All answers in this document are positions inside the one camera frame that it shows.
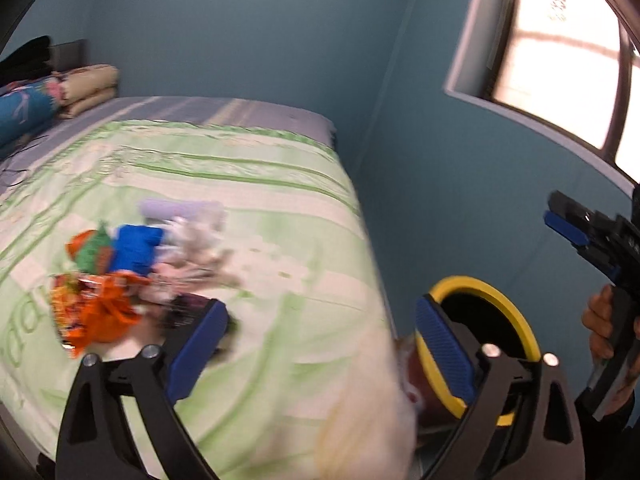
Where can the blue plastic glove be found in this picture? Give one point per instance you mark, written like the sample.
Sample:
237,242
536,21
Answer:
134,248

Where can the blue floral folded blanket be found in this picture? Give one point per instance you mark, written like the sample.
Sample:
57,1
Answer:
28,105

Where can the orange peel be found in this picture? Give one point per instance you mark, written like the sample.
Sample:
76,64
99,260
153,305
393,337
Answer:
75,244

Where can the person's right hand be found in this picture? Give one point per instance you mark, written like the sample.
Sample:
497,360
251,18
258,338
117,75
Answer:
598,319

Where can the black clothing on headboard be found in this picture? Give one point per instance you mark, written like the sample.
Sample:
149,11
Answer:
31,61

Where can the window with brown frame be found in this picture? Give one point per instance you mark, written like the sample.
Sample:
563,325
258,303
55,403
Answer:
570,65

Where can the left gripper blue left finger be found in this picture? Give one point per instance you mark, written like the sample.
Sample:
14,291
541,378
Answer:
187,350

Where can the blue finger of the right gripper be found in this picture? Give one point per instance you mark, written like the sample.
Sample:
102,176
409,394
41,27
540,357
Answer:
575,236

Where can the orange snack wrapper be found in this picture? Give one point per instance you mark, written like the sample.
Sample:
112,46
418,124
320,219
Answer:
94,309

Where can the green floral quilt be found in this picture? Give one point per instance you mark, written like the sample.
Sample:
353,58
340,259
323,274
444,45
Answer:
308,386

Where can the beige folded blanket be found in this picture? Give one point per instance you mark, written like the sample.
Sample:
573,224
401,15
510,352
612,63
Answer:
86,87

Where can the yellow rimmed trash bin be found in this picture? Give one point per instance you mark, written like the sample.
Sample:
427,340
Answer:
479,314

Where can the bed with striped sheet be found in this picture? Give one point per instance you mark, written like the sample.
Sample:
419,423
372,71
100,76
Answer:
194,109

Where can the green snack packet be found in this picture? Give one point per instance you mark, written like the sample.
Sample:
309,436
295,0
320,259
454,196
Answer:
95,251

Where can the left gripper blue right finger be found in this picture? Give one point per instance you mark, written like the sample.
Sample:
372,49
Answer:
447,367

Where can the pink white crumpled cloth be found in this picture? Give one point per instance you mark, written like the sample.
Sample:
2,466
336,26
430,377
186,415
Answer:
190,258

